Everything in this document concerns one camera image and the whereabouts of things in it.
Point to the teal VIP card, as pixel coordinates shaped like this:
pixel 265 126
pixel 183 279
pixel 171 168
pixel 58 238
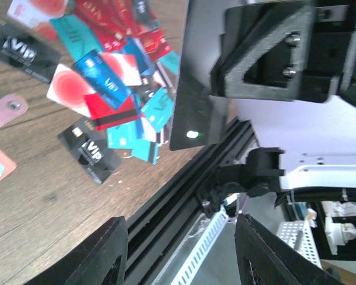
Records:
pixel 75 35

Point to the white red circle card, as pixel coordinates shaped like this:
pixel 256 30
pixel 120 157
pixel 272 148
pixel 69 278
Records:
pixel 37 14
pixel 68 89

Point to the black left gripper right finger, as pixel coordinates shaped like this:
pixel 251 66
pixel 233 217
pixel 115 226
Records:
pixel 263 258

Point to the white red circle card lower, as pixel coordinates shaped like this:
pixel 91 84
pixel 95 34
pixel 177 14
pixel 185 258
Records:
pixel 68 89

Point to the white perforated basket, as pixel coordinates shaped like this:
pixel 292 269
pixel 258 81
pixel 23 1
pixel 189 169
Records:
pixel 298 236

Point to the white slotted cable duct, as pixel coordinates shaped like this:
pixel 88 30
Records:
pixel 193 262

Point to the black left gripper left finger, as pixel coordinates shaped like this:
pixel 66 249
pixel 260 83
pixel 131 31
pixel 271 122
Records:
pixel 99 259

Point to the teal card large right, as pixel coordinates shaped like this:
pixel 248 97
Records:
pixel 159 109

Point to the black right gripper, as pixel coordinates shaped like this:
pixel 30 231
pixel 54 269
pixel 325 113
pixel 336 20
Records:
pixel 287 51

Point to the red VIP card front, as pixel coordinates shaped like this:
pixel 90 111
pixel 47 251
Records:
pixel 110 21

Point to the black aluminium frame rail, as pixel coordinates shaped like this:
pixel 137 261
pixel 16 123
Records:
pixel 158 227

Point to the black VIP card left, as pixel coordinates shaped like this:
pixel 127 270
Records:
pixel 26 53

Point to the black VIP card lower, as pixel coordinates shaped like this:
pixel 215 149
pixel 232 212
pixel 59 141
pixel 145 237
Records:
pixel 89 148

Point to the blue VIP card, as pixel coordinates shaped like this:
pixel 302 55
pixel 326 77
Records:
pixel 103 79

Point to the grey metal tray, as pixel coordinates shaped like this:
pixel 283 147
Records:
pixel 219 266

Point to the black card back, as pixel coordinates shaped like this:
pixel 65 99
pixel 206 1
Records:
pixel 200 116

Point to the red stripe card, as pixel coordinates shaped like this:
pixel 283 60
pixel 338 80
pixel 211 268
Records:
pixel 103 116

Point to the plain red card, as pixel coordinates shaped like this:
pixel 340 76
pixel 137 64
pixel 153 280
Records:
pixel 155 44

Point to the black vip card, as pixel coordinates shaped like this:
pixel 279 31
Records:
pixel 89 148
pixel 26 53

